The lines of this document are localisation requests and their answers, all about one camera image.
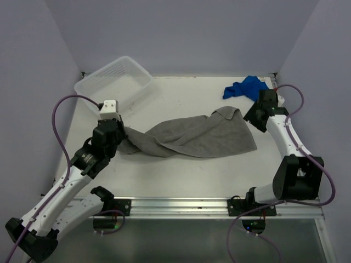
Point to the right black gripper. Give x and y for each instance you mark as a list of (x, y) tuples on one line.
[(249, 116)]

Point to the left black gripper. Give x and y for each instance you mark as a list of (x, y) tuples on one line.
[(120, 124)]

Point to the blue towel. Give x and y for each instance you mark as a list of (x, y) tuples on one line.
[(249, 88)]

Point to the grey towel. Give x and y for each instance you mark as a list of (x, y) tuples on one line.
[(223, 133)]

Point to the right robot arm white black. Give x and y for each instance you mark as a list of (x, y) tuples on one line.
[(298, 176)]

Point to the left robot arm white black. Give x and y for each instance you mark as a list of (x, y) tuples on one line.
[(38, 232)]

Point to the white plastic basket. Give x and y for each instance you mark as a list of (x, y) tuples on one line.
[(123, 80)]

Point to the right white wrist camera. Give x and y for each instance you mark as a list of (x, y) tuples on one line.
[(281, 100)]

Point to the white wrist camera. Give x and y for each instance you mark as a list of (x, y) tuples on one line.
[(281, 100), (109, 110)]

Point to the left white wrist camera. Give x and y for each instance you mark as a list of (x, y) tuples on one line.
[(109, 110)]

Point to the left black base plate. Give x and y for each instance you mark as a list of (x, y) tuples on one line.
[(120, 205)]

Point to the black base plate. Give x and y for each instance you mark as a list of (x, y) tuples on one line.
[(120, 205), (237, 205)]

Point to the aluminium mounting rail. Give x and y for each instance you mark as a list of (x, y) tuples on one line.
[(208, 208)]

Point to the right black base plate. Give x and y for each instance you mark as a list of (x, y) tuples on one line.
[(237, 205)]

